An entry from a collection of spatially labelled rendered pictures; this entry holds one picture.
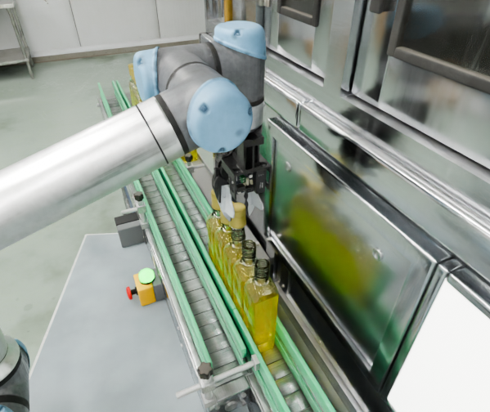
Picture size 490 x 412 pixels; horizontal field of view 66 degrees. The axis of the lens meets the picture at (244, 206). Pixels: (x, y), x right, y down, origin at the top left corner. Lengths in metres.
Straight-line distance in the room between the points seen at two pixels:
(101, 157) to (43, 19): 6.04
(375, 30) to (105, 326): 0.97
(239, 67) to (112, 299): 0.86
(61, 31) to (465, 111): 6.18
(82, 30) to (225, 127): 6.09
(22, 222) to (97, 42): 6.12
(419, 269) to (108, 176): 0.41
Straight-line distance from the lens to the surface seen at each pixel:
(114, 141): 0.42
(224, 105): 0.40
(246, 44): 0.56
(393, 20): 0.58
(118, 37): 6.53
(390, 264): 0.61
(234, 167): 0.64
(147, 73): 0.53
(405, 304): 0.61
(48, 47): 6.51
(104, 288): 1.27
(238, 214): 0.75
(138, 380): 1.06
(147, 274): 1.12
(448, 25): 0.53
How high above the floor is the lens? 1.66
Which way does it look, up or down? 37 degrees down
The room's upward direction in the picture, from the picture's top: straight up
